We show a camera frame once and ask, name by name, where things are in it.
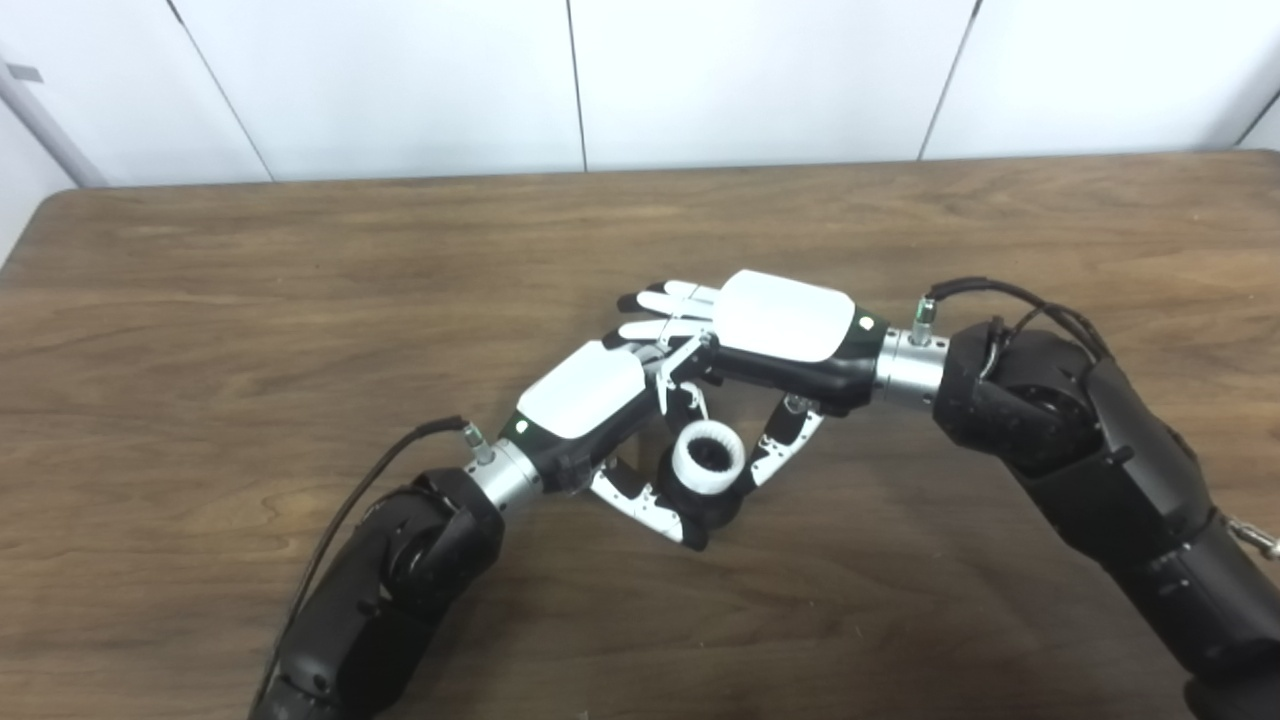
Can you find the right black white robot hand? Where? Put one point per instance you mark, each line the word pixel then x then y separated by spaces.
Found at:
pixel 785 315

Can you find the grey wall corner post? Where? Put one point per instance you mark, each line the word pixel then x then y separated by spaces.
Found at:
pixel 50 130

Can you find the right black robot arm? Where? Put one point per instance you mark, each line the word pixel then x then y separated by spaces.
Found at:
pixel 1100 450

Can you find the small grey wall tag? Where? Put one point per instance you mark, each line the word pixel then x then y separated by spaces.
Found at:
pixel 24 73

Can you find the round black plastic part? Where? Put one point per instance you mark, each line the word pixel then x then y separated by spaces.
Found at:
pixel 715 510

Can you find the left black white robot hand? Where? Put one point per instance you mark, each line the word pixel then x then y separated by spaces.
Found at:
pixel 580 390

